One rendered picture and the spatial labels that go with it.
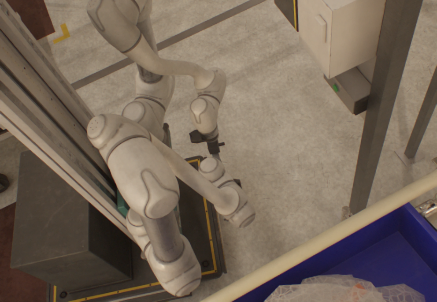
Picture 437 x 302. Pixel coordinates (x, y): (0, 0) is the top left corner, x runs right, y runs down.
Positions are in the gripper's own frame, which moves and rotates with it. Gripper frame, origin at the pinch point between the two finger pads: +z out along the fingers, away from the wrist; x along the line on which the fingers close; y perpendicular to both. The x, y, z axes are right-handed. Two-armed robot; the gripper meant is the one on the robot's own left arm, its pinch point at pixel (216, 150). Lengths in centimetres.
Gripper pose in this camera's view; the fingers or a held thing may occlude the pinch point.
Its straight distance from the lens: 209.3
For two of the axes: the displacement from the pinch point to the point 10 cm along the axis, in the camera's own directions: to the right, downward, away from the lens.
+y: 9.7, -2.3, -0.8
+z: 1.8, 4.9, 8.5
